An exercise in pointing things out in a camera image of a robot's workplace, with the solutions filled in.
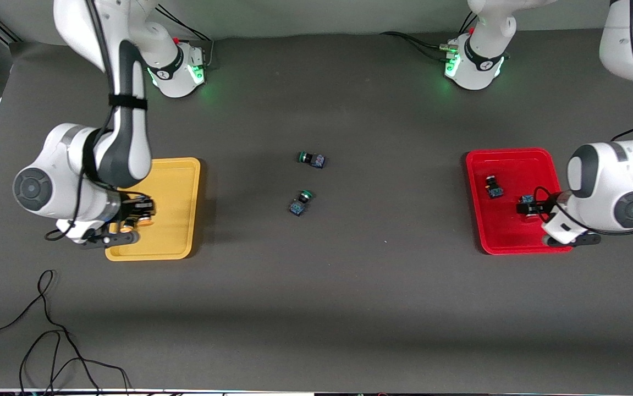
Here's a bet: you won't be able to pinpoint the red mushroom push button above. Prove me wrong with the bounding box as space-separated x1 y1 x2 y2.
519 194 538 221
485 173 505 200

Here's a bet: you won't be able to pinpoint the yellow plastic tray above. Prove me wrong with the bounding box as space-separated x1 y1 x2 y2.
105 157 201 261

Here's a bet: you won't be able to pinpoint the red plastic tray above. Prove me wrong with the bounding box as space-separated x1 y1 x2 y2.
465 147 576 256

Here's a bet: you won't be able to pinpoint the green mushroom push button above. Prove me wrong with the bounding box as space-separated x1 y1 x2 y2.
298 151 327 169
288 189 315 217

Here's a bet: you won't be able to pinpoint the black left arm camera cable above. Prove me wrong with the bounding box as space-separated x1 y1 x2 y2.
532 0 633 238

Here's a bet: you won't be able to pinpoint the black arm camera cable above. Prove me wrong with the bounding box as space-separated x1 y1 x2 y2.
532 0 633 238
45 0 155 243

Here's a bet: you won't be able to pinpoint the black right arm cable strap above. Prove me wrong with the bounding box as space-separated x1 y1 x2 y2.
108 94 148 111

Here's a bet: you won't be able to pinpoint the thin black loose cable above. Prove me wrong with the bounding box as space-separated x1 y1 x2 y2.
0 269 130 396

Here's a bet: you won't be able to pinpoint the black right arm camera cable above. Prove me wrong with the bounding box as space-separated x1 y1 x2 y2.
45 0 155 243

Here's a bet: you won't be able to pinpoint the black right arm base cables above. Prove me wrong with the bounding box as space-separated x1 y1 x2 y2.
154 3 216 70

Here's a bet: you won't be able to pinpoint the black arm base cables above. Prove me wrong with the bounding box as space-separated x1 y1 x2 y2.
154 3 216 70
379 11 480 61

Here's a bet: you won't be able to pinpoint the black left arm base cables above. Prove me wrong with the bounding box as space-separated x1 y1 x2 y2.
379 11 480 61

